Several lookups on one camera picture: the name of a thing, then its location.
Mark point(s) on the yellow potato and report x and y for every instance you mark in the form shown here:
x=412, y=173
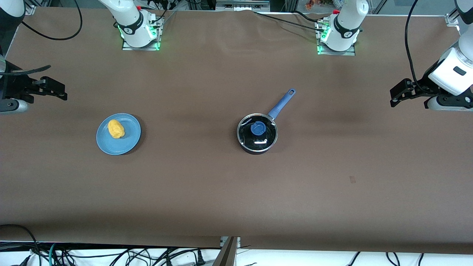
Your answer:
x=116, y=129

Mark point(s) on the glass lid with blue knob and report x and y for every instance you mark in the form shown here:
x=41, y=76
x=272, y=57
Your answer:
x=266, y=138

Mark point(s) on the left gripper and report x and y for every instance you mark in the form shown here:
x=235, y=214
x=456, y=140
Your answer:
x=420, y=87

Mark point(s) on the blue round plate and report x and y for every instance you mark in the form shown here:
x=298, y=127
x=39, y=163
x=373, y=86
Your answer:
x=127, y=142

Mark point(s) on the silver frame rail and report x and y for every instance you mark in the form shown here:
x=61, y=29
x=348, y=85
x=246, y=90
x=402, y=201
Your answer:
x=242, y=4

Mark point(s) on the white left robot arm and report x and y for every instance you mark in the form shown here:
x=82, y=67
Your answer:
x=347, y=22

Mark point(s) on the black power plug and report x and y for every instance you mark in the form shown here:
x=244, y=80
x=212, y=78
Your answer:
x=200, y=258

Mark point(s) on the aluminium corner bracket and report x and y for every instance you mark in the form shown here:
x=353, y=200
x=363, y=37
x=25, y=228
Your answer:
x=451, y=20

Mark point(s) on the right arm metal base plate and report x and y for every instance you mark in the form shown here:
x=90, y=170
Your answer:
x=127, y=48

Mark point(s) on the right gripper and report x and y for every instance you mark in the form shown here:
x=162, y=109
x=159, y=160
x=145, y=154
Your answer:
x=12, y=83

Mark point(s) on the aluminium profile bar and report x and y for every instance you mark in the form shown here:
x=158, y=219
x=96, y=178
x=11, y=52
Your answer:
x=226, y=253

